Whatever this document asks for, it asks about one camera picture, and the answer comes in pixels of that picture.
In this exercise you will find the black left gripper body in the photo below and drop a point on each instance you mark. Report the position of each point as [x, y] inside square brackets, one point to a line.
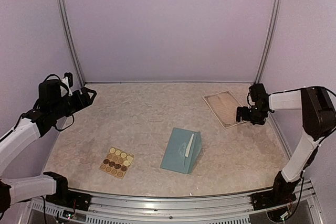
[74, 106]

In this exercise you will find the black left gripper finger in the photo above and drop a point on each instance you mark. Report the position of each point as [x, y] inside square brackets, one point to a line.
[88, 100]
[87, 93]

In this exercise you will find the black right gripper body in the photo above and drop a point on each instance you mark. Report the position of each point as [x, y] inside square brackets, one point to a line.
[254, 116]

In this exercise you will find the beige lined letter paper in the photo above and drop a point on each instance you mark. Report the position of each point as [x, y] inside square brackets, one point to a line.
[188, 147]

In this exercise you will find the teal blue envelope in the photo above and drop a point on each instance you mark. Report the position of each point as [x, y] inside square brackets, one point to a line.
[174, 157]

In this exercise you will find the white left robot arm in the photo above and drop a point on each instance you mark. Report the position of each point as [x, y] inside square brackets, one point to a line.
[55, 101]

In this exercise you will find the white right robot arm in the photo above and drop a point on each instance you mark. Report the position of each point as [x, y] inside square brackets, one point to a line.
[318, 122]

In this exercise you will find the round sticker seal sheet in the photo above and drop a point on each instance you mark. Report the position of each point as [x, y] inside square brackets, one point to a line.
[116, 163]

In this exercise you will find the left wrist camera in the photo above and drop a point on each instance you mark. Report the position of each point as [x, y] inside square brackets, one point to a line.
[67, 84]

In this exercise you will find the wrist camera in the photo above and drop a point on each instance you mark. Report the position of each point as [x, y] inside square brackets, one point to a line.
[256, 92]
[67, 84]

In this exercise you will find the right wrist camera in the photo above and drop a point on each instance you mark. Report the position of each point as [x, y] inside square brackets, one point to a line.
[256, 92]

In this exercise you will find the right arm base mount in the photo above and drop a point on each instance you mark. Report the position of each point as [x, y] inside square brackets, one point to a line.
[281, 193]

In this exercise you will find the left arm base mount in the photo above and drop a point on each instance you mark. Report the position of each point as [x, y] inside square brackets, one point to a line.
[69, 198]

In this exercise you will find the aluminium front rail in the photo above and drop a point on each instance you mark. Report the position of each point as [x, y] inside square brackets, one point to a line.
[109, 208]

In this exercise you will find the left aluminium frame post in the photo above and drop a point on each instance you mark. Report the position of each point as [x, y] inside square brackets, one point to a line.
[70, 42]

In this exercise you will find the aluminium frame post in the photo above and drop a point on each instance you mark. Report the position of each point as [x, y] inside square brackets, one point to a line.
[268, 42]
[70, 42]

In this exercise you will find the right aluminium frame post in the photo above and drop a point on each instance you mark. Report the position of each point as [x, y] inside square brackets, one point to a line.
[268, 42]

